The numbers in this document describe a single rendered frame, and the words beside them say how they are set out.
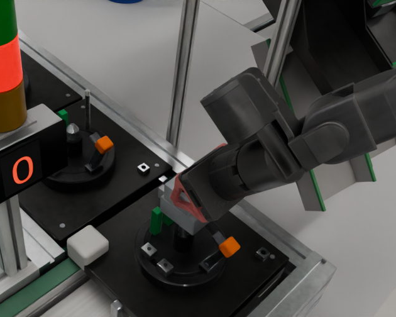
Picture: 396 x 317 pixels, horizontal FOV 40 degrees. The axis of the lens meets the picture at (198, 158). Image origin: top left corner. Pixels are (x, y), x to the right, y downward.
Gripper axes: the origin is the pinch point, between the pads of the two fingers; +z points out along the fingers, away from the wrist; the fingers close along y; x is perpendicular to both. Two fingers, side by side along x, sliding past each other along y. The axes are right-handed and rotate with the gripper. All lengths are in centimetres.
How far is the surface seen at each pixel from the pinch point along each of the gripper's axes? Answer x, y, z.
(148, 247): 4.6, 4.9, 9.1
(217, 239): 7.5, 0.4, -0.4
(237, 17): -23, -78, 50
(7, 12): -24.6, 17.5, -17.3
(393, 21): -4.1, -45.3, -10.2
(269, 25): -17, -92, 54
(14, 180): -12.5, 19.6, -1.8
